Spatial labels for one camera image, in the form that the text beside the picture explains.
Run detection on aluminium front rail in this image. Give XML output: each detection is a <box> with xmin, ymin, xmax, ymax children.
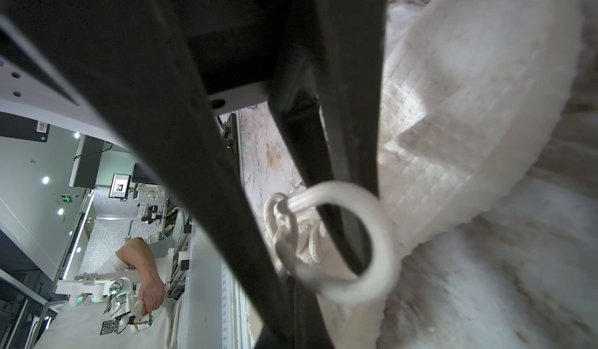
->
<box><xmin>179</xmin><ymin>217</ymin><xmax>253</xmax><ymax>348</ymax></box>

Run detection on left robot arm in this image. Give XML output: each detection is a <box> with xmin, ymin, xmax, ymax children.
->
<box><xmin>1</xmin><ymin>0</ymin><xmax>398</xmax><ymax>348</ymax></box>

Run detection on person forearm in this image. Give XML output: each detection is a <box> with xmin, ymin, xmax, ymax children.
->
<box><xmin>116</xmin><ymin>238</ymin><xmax>160</xmax><ymax>281</ymax></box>

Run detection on person hand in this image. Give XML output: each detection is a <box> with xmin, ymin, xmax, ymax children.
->
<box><xmin>139</xmin><ymin>276</ymin><xmax>166</xmax><ymax>316</ymax></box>

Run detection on white device with cables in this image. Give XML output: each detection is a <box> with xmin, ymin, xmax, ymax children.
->
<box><xmin>55</xmin><ymin>270</ymin><xmax>154</xmax><ymax>334</ymax></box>

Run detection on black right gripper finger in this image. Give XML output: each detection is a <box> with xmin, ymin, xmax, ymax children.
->
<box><xmin>293</xmin><ymin>280</ymin><xmax>334</xmax><ymax>349</ymax></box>

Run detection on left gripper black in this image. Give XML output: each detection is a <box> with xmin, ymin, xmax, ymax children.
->
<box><xmin>1</xmin><ymin>0</ymin><xmax>387</xmax><ymax>348</ymax></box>

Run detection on white sneaker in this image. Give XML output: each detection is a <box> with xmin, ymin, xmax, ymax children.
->
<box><xmin>264</xmin><ymin>0</ymin><xmax>582</xmax><ymax>348</ymax></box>

